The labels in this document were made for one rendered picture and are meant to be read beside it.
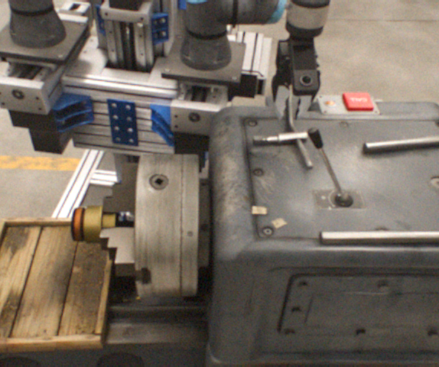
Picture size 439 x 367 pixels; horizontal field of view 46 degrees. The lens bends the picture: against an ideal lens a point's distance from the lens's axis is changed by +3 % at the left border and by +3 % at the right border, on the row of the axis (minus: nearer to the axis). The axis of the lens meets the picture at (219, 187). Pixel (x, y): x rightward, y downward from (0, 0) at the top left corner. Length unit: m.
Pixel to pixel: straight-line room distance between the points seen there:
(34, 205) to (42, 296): 1.50
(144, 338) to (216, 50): 0.79
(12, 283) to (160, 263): 0.46
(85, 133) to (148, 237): 0.82
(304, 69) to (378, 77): 2.93
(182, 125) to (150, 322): 0.55
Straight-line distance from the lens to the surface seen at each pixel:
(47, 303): 1.29
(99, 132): 1.71
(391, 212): 1.00
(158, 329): 1.23
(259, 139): 1.06
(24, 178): 2.92
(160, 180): 1.02
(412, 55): 4.26
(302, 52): 0.99
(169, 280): 1.03
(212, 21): 1.43
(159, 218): 0.98
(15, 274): 1.36
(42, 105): 1.55
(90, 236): 1.12
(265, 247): 0.89
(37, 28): 1.59
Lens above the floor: 1.94
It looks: 45 degrees down
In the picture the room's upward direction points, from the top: 4 degrees clockwise
